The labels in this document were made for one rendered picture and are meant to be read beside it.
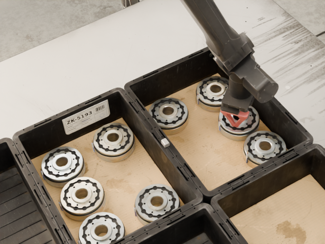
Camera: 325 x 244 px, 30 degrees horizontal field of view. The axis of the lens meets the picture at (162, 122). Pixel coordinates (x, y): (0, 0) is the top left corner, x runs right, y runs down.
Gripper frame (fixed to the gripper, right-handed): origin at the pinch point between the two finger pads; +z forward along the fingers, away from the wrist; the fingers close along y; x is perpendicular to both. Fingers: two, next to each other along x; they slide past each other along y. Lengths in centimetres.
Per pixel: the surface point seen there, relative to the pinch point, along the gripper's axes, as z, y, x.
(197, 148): 3.9, -10.7, 7.3
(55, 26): 87, 95, 125
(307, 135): -5.9, -5.2, -17.9
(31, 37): 87, 84, 133
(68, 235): -5, -48, 22
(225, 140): 4.0, -5.7, 1.5
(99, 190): 0.8, -32.0, 23.5
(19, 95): 17, -1, 69
